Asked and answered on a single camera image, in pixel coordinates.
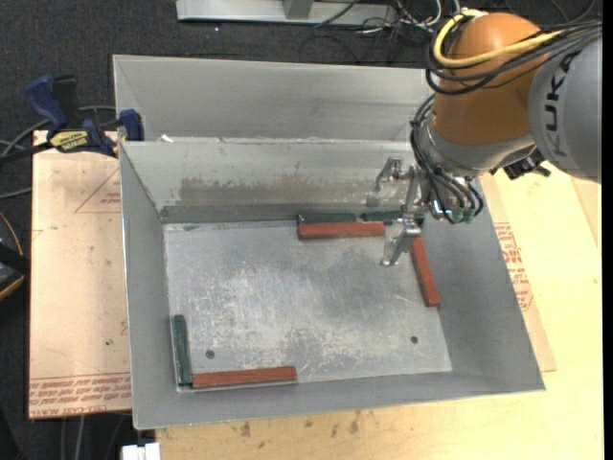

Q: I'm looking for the brown cardboard board red print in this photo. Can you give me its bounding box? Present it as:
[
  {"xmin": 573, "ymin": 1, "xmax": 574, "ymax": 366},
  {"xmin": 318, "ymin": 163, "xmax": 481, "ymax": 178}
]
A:
[{"xmin": 28, "ymin": 129, "xmax": 559, "ymax": 421}]

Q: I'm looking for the dark green flat block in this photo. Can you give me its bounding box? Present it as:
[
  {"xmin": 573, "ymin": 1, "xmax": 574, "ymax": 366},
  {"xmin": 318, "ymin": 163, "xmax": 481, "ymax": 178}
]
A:
[
  {"xmin": 170, "ymin": 313, "xmax": 194, "ymax": 387},
  {"xmin": 295, "ymin": 212, "xmax": 358, "ymax": 227},
  {"xmin": 358, "ymin": 210, "xmax": 425, "ymax": 223}
]

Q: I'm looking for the grey metal bin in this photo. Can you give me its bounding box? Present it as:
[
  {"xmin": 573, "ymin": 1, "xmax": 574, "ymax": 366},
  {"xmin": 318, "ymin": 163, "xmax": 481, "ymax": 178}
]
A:
[{"xmin": 112, "ymin": 54, "xmax": 547, "ymax": 431}]

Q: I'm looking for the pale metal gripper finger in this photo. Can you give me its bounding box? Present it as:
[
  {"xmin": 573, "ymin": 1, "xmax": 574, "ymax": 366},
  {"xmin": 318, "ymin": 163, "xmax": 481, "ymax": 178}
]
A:
[
  {"xmin": 379, "ymin": 218, "xmax": 423, "ymax": 267},
  {"xmin": 367, "ymin": 156, "xmax": 406, "ymax": 209}
]

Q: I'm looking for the red-brown flat block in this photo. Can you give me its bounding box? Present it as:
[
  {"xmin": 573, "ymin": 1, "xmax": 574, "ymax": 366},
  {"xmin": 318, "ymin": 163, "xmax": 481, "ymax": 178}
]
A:
[
  {"xmin": 296, "ymin": 221, "xmax": 387, "ymax": 242},
  {"xmin": 410, "ymin": 235, "xmax": 442, "ymax": 309},
  {"xmin": 191, "ymin": 365, "xmax": 299, "ymax": 390}
]

